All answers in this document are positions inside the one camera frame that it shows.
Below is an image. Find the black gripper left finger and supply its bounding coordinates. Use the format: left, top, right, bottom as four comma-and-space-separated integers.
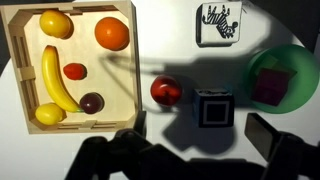
64, 110, 174, 180

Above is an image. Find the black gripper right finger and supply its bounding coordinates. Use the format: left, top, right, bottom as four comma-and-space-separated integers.
244, 112, 320, 180

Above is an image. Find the red apple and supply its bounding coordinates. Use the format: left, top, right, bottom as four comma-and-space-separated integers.
149, 75, 184, 107

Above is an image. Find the light wooden tray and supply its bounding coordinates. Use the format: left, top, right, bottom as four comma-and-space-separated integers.
0, 0, 145, 136

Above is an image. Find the green plastic bowl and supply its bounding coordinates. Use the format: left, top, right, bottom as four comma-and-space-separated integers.
246, 44, 320, 115

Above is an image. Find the dark purple plum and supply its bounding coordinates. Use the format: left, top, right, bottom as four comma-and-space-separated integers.
79, 92, 105, 116

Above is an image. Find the pink block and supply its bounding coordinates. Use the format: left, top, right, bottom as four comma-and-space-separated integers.
251, 68, 291, 107

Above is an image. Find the small yellow lemon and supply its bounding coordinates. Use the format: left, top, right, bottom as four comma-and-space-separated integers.
34, 102, 67, 127

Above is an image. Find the blue cube with square print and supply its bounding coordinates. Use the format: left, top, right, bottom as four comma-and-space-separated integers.
191, 87, 236, 129

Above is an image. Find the yellow-green block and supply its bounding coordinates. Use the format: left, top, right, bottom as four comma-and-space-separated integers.
254, 54, 298, 80

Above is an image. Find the small red strawberry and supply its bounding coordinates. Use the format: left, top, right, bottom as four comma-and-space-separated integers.
62, 62, 88, 82

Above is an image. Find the yellow banana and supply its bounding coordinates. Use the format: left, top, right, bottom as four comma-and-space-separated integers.
41, 45, 83, 114

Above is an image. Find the orange fruit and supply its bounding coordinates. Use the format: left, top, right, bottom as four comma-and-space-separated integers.
94, 16, 131, 52

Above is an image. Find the cube with zebra print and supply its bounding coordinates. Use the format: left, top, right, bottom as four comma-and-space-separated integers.
195, 1, 244, 48

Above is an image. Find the round yellow fruit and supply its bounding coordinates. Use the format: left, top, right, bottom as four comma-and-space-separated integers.
39, 9, 73, 40

